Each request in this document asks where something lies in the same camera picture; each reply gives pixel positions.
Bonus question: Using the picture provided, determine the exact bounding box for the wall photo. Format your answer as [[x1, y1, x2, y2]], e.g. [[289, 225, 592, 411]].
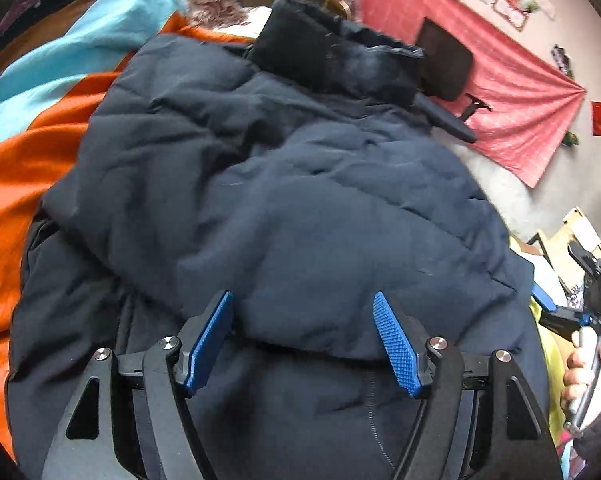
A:
[[551, 44, 575, 78]]

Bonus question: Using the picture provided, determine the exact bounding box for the person's right forearm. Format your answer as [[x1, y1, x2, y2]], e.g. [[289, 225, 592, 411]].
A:
[[571, 395, 601, 480]]

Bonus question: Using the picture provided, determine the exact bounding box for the person's right hand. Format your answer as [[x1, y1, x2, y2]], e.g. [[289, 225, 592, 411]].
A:
[[563, 344, 601, 416]]

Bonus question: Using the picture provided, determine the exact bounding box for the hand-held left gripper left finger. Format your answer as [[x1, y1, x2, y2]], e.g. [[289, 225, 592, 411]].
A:
[[40, 290, 236, 480]]

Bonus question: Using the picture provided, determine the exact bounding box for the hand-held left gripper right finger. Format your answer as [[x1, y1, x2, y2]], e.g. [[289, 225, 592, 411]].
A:
[[373, 291, 563, 480]]

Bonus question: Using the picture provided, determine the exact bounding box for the colourful patchwork blanket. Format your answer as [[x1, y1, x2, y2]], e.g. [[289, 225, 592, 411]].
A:
[[0, 0, 573, 466]]

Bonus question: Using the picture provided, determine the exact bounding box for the dark navy padded jacket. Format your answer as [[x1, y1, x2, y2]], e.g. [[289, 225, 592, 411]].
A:
[[5, 0, 551, 480]]

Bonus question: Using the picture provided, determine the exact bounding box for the floral patterned quilt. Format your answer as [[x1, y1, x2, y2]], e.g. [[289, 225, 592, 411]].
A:
[[180, 0, 261, 28]]

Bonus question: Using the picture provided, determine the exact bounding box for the red checked wall cloth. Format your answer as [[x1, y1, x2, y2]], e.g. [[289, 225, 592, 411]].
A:
[[360, 0, 587, 189]]

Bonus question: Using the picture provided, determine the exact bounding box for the black office chair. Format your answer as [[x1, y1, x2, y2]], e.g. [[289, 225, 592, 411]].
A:
[[414, 16, 493, 145]]

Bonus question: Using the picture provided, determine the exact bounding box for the small wooden table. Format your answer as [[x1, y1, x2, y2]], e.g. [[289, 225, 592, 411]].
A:
[[527, 206, 601, 291]]

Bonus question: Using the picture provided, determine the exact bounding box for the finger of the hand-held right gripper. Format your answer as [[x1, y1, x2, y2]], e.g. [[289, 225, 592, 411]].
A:
[[530, 282, 588, 335]]

